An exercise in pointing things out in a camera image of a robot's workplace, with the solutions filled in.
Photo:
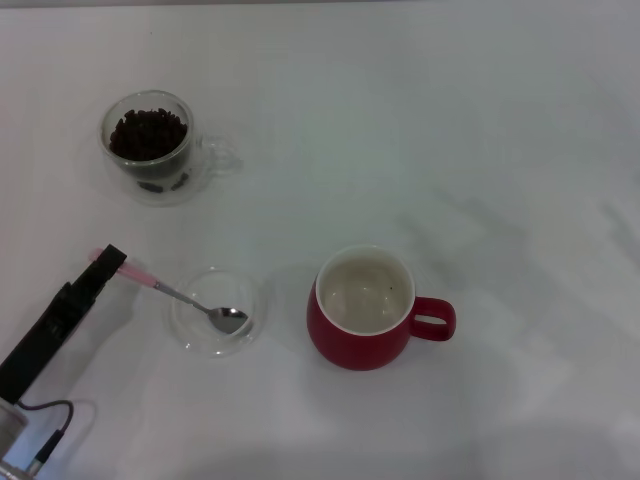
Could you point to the red ceramic mug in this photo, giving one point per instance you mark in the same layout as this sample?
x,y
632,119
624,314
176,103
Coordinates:
x,y
350,350

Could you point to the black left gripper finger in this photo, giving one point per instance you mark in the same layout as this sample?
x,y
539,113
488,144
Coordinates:
x,y
97,275

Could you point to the dark coffee beans heap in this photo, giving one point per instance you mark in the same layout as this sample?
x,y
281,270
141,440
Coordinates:
x,y
147,135

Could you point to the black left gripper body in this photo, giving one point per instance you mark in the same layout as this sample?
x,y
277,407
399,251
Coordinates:
x,y
40,340

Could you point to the clear glass saucer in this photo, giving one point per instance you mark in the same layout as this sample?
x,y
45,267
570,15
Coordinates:
x,y
200,341

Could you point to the clear double-wall glass cup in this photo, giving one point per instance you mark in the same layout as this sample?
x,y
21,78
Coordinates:
x,y
114,166

